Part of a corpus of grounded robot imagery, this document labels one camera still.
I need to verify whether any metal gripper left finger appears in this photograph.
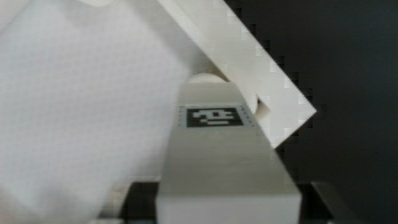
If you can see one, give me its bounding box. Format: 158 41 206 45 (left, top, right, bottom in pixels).
87 183 131 224

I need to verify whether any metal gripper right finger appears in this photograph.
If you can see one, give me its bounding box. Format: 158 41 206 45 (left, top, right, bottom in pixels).
311 182 362 224

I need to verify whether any white leg with tag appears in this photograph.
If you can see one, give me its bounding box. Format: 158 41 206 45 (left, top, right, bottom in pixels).
156 73 302 224

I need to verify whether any white desk top tray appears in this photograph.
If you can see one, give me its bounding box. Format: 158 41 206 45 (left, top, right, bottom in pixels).
0 0 316 224

